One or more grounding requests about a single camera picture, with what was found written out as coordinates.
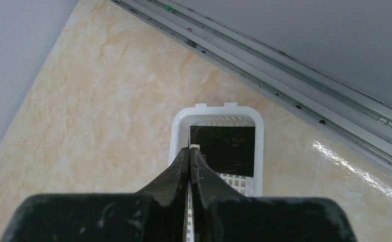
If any black credit card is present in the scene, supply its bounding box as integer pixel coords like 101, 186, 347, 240
190, 126, 255, 177

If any aluminium frame rail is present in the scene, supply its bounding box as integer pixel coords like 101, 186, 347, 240
116, 1, 392, 174

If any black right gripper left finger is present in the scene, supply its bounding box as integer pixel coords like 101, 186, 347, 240
1, 148, 189, 241

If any white plastic basket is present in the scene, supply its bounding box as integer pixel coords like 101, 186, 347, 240
167, 102, 265, 242

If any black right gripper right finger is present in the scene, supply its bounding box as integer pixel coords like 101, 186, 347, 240
189, 148, 357, 241

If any grey credit card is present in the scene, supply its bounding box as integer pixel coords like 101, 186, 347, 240
186, 143, 202, 242

